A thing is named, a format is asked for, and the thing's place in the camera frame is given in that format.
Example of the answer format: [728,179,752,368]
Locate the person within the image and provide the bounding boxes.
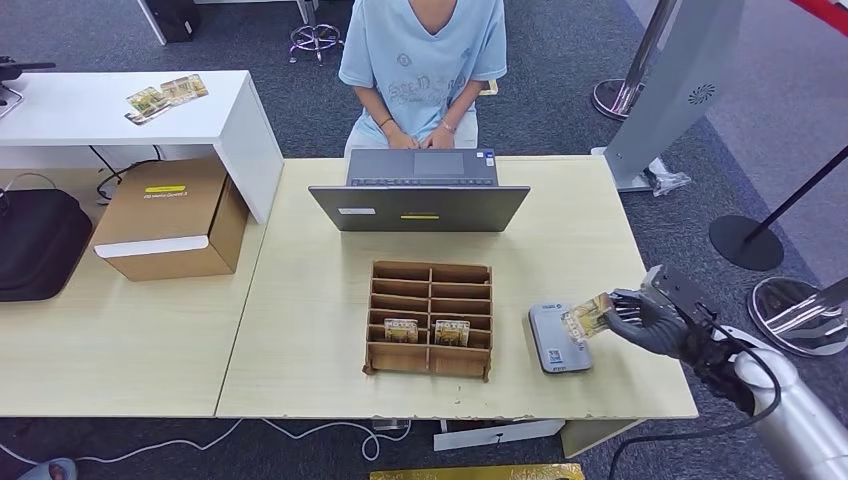
[337,0,508,157]

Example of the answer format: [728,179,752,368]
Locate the black box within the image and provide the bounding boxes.
[144,0,202,44]

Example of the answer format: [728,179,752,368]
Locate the blue shoe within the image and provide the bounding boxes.
[18,458,79,480]

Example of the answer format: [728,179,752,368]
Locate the gold printed ID card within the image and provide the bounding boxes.
[561,292,615,344]

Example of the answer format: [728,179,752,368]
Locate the grey kiosk panel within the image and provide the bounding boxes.
[591,0,747,193]

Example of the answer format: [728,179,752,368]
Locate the red barrier belt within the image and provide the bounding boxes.
[791,0,848,38]

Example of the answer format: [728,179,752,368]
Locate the grey card reader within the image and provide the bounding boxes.
[527,301,594,376]

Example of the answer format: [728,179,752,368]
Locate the chrome stool base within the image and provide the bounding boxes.
[288,0,346,66]

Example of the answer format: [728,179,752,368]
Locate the white desk shelf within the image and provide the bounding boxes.
[0,70,285,225]

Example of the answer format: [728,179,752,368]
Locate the black bar device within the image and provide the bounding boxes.
[0,56,58,84]

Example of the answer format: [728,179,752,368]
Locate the black bag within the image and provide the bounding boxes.
[0,188,94,303]

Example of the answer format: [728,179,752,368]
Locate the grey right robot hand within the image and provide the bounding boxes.
[604,288,697,362]

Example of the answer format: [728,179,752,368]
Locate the brown slotted card organizer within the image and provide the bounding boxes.
[362,260,494,384]

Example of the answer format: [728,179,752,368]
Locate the black stanchion post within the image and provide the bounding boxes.
[708,145,848,273]

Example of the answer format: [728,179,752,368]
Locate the chrome stanchion base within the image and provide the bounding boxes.
[747,274,848,359]

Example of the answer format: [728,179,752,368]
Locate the person's right hand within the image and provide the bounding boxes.
[384,125,420,151]

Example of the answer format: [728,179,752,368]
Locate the grey laptop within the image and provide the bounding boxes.
[307,148,531,234]

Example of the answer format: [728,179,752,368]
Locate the gold floor sheet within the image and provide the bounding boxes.
[369,462,586,480]

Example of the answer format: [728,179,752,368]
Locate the grey flat stand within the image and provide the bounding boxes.
[0,86,24,121]

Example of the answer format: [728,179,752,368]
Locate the brown cardboard box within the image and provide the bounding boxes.
[91,156,251,283]

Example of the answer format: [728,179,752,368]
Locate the chrome stanchion post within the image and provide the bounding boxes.
[591,0,680,123]

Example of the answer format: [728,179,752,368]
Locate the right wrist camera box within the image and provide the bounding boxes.
[641,264,720,326]

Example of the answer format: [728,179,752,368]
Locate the white floor cable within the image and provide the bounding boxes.
[0,417,412,465]

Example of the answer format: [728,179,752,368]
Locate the person's left hand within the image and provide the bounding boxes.
[423,125,460,151]

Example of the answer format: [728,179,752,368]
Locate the clear plastic bag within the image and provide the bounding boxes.
[645,157,692,198]

